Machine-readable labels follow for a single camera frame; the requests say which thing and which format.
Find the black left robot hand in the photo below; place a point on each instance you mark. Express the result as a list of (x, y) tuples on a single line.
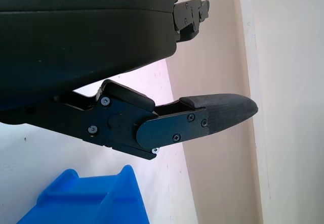
[(76, 44)]

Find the blue plastic tray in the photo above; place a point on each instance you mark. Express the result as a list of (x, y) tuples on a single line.
[(76, 203)]

